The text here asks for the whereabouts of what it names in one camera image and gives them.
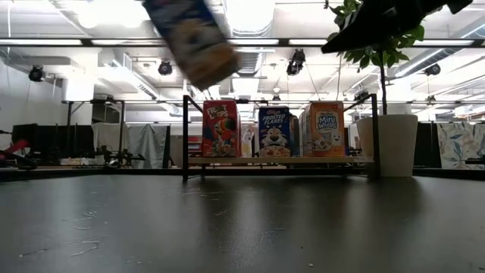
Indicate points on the black ceiling spotlight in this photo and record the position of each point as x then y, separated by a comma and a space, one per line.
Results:
36, 73
432, 69
165, 68
295, 62
360, 95

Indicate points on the white plant pot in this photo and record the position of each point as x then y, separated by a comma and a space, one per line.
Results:
394, 148

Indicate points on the black curved stand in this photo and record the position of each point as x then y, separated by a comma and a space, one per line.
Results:
19, 163

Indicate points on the green potted tree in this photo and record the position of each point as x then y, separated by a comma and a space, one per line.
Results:
363, 58

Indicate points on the black partition panel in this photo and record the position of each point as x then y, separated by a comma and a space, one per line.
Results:
426, 144

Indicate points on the black monitors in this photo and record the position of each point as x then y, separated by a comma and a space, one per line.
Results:
45, 140

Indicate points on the Froot Loops cereal box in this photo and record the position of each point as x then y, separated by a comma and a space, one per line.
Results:
219, 129

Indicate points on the Mini Wheats cereal box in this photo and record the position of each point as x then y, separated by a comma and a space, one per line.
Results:
326, 129

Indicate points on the black background table frame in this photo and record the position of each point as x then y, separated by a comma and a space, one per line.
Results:
122, 113

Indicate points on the white cloth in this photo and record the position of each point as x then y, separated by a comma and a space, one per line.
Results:
110, 136

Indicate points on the red bar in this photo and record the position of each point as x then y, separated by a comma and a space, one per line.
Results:
15, 146

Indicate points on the Frosted Flakes cereal box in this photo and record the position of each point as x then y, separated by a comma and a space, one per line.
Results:
197, 49
274, 130

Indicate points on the floral print panel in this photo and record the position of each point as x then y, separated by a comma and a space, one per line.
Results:
460, 144

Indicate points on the gray cloth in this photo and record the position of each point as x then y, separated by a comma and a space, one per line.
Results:
148, 142

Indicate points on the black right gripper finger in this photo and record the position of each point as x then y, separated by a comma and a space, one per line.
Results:
379, 22

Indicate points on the black ceiling light rail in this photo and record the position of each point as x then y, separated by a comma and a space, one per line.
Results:
283, 41

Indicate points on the wooden shelf black frame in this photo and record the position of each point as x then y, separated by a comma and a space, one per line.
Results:
265, 160

